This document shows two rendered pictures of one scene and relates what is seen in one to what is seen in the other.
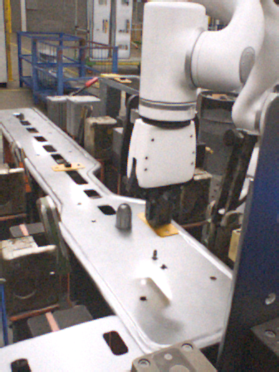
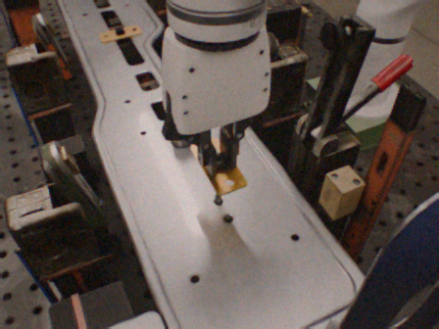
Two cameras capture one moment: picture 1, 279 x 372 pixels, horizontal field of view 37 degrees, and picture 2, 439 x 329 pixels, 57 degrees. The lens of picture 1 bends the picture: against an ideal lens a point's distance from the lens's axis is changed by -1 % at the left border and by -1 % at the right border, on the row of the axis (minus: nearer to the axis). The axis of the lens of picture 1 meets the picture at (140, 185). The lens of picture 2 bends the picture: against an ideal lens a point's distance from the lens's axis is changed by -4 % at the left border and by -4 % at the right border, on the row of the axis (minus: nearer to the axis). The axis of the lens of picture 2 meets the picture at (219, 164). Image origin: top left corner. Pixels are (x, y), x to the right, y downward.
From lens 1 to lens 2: 29 cm
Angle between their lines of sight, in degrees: 24
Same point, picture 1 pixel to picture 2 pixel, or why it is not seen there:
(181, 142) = (243, 65)
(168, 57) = not seen: outside the picture
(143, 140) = (175, 70)
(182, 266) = (254, 216)
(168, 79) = not seen: outside the picture
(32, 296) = (63, 257)
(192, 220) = (280, 115)
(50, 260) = (73, 220)
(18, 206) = (59, 97)
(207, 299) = (281, 278)
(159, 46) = not seen: outside the picture
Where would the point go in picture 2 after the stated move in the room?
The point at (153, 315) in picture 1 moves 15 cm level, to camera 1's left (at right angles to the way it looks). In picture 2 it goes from (205, 311) to (68, 300)
